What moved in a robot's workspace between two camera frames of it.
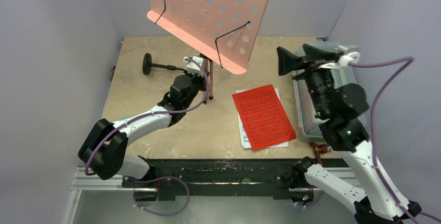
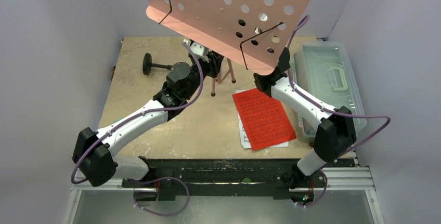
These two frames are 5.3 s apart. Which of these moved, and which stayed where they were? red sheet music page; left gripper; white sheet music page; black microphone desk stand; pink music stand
Moved: left gripper; pink music stand
Stayed: red sheet music page; black microphone desk stand; white sheet music page
